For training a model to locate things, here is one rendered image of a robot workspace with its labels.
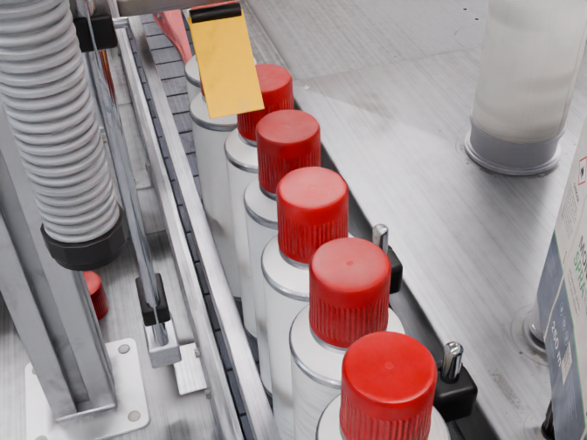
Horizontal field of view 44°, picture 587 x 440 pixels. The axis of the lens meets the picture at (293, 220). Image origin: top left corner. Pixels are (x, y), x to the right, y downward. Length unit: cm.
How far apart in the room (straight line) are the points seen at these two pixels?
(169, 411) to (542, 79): 40
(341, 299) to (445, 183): 40
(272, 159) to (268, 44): 66
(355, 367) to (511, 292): 34
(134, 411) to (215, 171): 20
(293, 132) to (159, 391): 28
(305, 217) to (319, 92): 49
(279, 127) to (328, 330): 12
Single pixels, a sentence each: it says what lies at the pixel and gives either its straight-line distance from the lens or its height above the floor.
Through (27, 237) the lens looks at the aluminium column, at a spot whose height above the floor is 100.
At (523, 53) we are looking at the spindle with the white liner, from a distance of 63.
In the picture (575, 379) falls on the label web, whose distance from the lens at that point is 41.
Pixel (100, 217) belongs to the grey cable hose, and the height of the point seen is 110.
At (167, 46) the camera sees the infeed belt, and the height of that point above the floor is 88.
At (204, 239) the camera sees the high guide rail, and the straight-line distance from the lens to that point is 49.
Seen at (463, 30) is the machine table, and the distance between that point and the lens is 106.
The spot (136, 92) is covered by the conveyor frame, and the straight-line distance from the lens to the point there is 83.
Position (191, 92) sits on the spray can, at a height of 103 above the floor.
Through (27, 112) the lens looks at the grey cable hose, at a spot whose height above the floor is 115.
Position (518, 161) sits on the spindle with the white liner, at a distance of 69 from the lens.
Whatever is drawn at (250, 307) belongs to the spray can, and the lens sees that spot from 50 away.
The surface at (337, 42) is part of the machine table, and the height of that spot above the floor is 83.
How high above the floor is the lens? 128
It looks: 41 degrees down
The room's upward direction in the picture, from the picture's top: 2 degrees counter-clockwise
